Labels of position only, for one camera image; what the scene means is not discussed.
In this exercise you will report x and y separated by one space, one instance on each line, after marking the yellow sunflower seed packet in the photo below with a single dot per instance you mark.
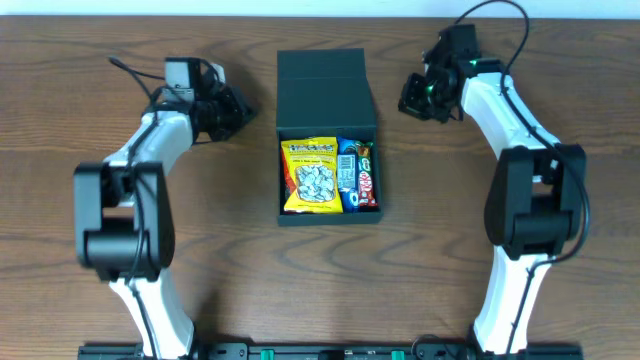
315 162

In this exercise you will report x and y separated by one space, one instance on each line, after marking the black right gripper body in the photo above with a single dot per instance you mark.
417 98

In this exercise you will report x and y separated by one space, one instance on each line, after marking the small blue barcode packet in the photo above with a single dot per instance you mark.
346 172

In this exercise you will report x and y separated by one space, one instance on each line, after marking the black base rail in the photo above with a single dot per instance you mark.
423 351

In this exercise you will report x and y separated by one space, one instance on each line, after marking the green red KitKat bar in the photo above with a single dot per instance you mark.
366 198

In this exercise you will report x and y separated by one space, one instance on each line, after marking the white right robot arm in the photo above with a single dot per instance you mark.
537 199

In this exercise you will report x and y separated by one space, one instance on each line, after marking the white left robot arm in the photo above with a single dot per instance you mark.
123 224

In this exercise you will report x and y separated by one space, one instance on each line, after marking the red snack packet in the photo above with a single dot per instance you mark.
288 174

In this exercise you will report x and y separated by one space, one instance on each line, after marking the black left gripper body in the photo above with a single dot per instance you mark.
236 111

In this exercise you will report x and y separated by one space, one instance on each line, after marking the blue Oreo packet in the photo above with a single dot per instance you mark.
349 199

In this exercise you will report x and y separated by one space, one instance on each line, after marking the black rectangular box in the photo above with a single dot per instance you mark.
326 93

